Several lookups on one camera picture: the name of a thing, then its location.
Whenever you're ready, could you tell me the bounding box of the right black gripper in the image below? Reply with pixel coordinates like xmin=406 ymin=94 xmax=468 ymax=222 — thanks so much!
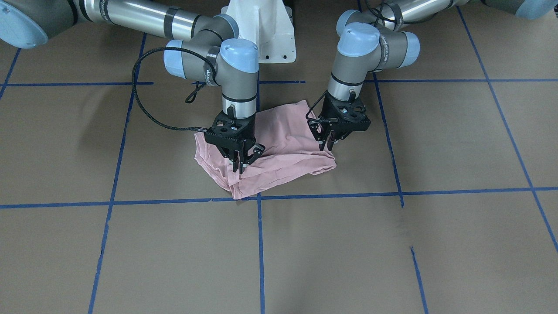
xmin=204 ymin=112 xmax=265 ymax=175

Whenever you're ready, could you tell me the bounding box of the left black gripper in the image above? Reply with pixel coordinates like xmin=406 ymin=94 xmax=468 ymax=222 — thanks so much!
xmin=307 ymin=92 xmax=371 ymax=151

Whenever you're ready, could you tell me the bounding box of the pink Snoopy t-shirt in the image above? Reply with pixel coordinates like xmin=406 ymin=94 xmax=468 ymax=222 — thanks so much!
xmin=194 ymin=100 xmax=337 ymax=199

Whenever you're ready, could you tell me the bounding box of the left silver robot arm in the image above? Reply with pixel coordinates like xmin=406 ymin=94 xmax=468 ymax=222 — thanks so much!
xmin=306 ymin=0 xmax=466 ymax=151

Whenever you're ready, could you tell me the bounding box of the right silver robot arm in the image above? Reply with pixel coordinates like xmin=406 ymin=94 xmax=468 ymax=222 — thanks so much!
xmin=0 ymin=0 xmax=265 ymax=174

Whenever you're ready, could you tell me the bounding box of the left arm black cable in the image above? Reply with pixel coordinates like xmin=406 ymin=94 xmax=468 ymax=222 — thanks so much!
xmin=305 ymin=89 xmax=330 ymax=123

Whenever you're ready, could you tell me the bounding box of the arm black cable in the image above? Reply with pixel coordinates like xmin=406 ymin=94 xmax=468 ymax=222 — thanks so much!
xmin=132 ymin=46 xmax=218 ymax=132
xmin=305 ymin=89 xmax=330 ymax=123

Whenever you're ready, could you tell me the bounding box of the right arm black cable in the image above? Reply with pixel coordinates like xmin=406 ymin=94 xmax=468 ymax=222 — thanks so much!
xmin=132 ymin=46 xmax=218 ymax=132

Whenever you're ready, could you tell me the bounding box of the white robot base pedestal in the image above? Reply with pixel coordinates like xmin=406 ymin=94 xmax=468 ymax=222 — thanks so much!
xmin=221 ymin=0 xmax=296 ymax=64

